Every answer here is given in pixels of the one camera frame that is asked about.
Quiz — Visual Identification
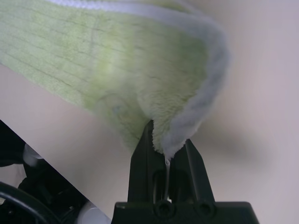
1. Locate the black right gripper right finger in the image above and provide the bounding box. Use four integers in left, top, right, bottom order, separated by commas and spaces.
169, 139, 215, 203

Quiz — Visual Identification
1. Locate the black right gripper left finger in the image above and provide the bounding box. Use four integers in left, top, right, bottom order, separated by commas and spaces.
128, 120, 169, 203

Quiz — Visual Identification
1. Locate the green towel white trim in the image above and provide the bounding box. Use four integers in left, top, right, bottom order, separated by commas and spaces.
0, 0, 231, 201

